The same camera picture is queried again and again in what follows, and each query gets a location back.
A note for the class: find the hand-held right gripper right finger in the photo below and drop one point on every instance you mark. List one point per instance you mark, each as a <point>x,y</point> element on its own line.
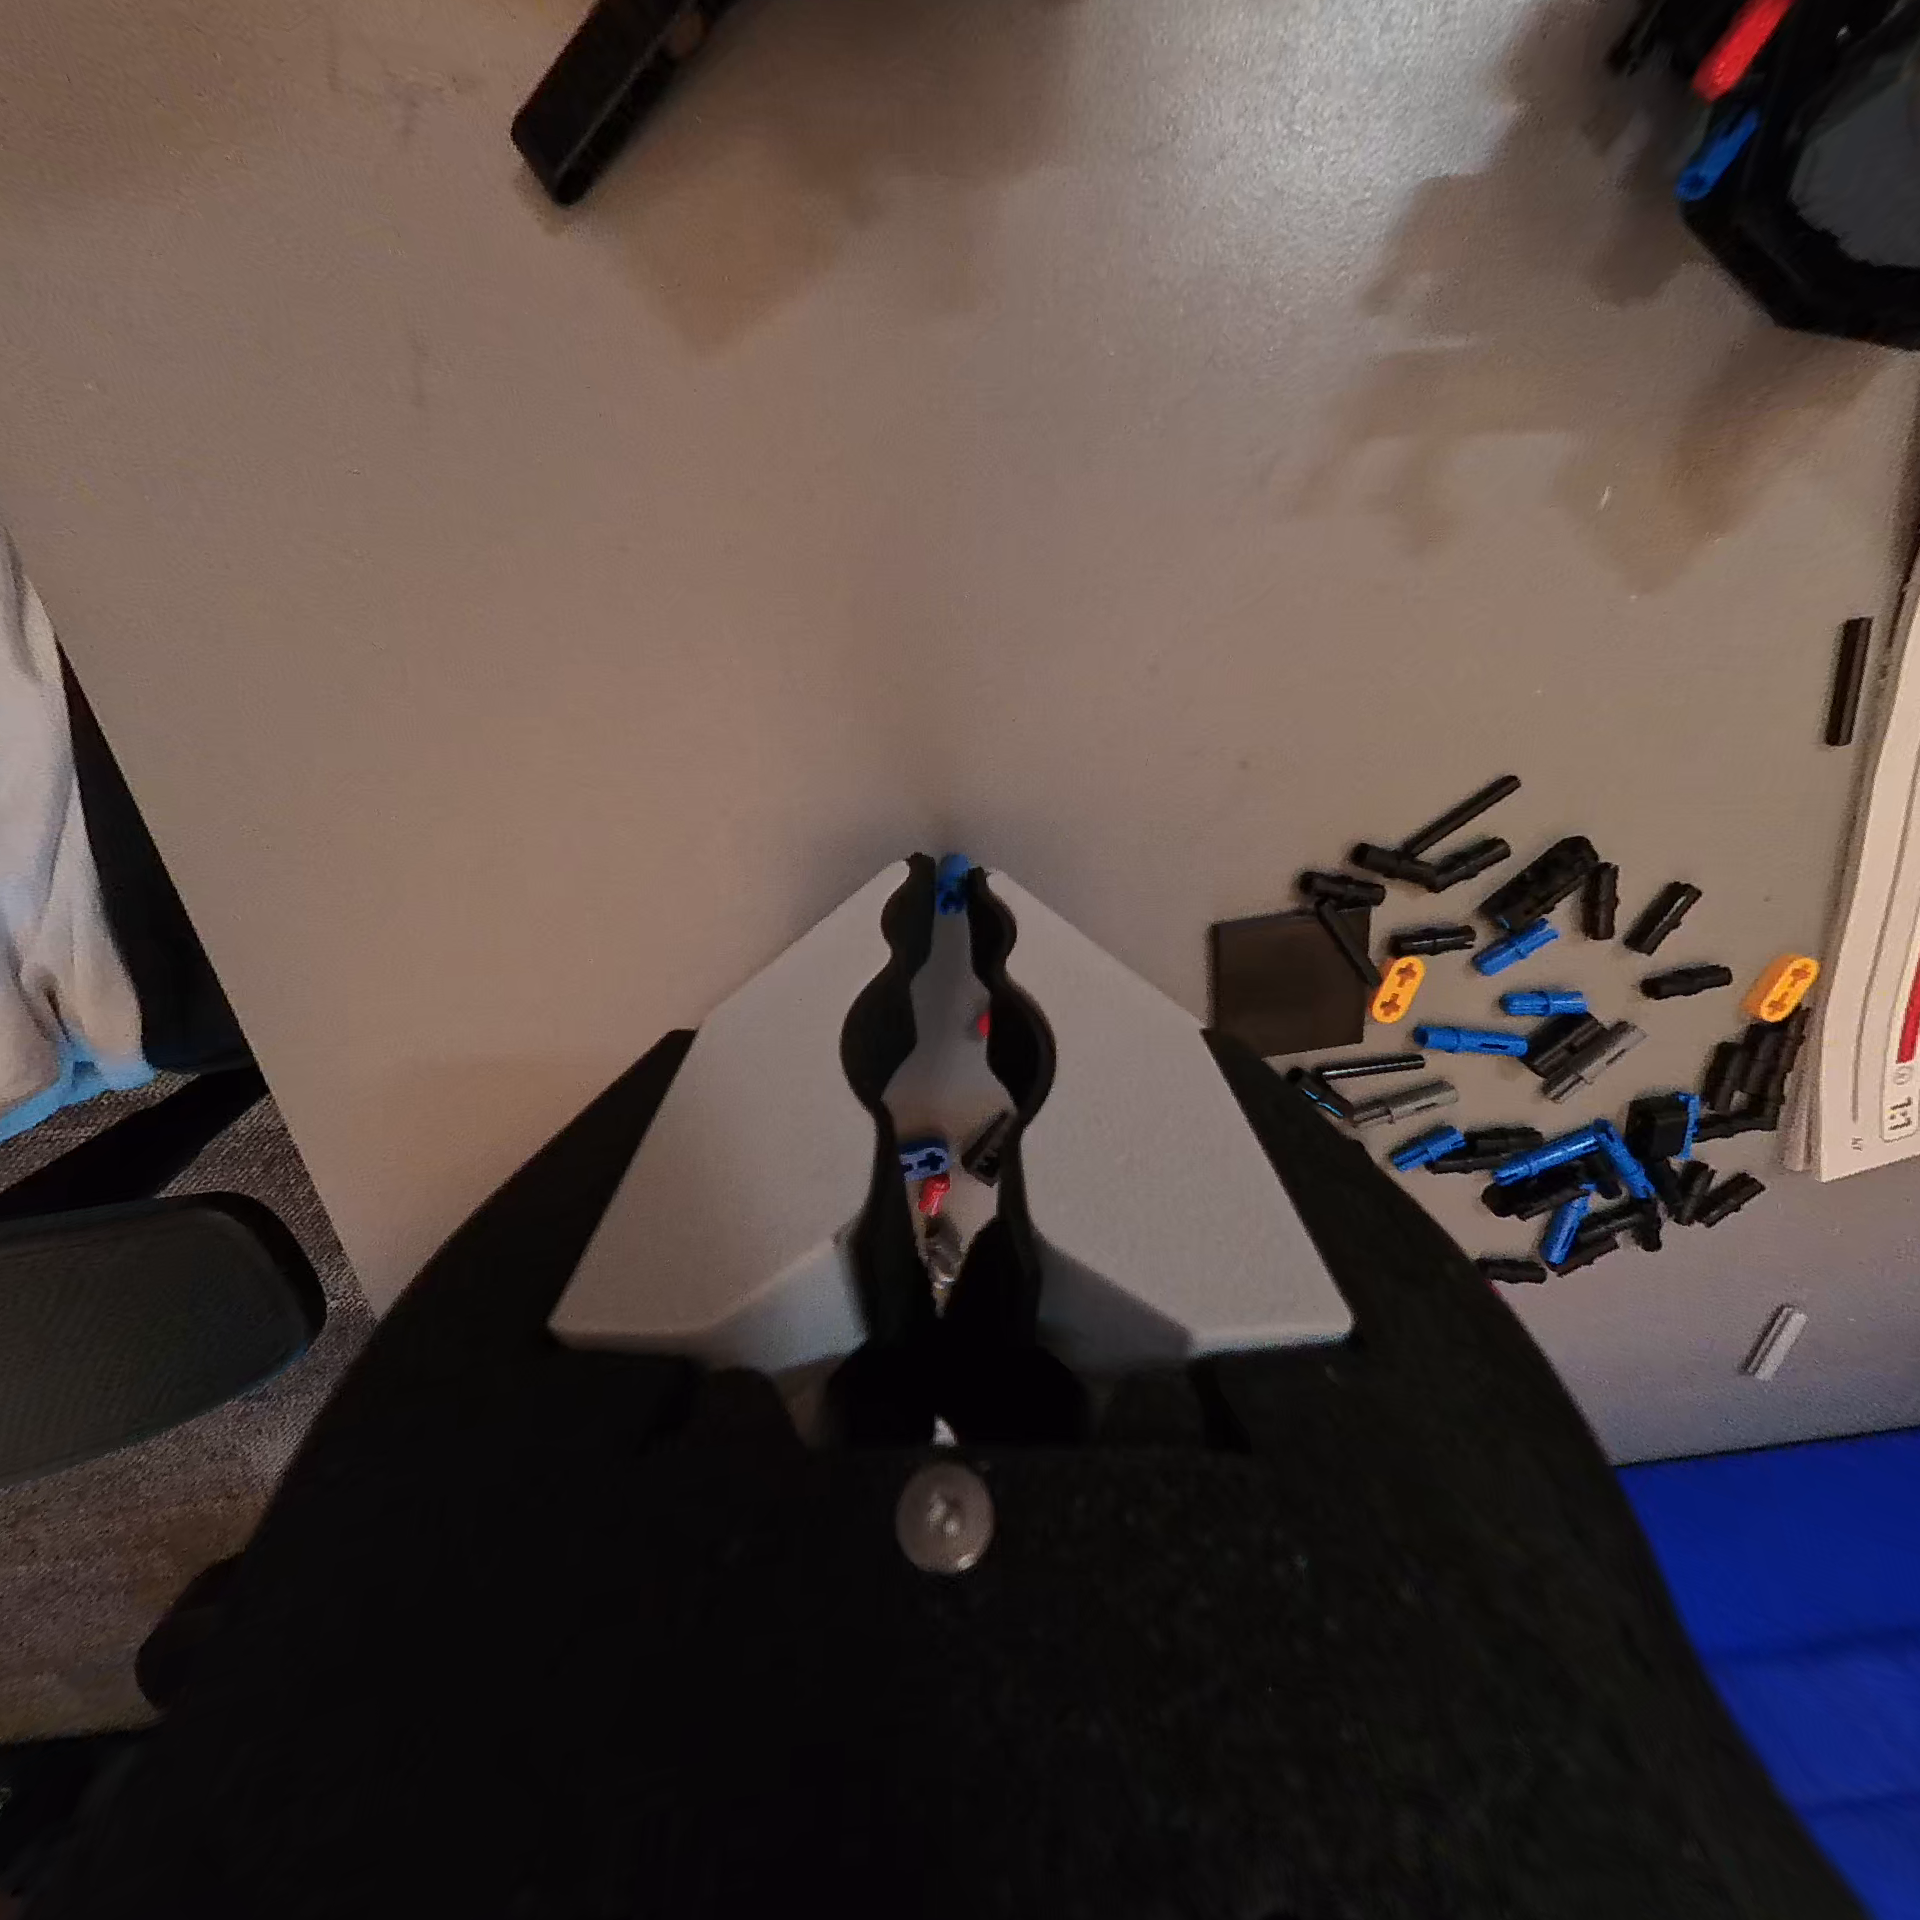
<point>1172,1200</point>

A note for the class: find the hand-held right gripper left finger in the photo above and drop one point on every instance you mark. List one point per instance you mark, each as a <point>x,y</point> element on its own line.
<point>722,1200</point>

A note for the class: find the pile of small lego pins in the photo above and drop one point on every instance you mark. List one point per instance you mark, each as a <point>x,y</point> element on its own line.
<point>1462,1039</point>

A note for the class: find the black lego pin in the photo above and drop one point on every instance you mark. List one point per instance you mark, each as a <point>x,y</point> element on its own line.
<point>985,1149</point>

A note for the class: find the dark square lego panel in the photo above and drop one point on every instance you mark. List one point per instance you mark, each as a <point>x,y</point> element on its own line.
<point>1291,985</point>

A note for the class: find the light grey lego axle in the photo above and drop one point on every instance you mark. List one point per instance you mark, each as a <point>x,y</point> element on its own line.
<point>1773,1341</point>

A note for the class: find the lego instruction booklet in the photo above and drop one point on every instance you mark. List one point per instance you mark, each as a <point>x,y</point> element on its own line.
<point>1875,902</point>

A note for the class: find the short black lego axle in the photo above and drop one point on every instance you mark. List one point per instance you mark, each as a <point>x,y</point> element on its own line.
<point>1852,685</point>

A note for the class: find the black office chair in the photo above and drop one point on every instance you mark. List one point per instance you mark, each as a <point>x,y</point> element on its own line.
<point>148,1320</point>

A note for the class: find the person's white t-shirt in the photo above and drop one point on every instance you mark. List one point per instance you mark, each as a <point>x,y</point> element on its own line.
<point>46,826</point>

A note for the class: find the blue plastic storage bin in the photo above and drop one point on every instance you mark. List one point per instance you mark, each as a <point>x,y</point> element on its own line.
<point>1799,1651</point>

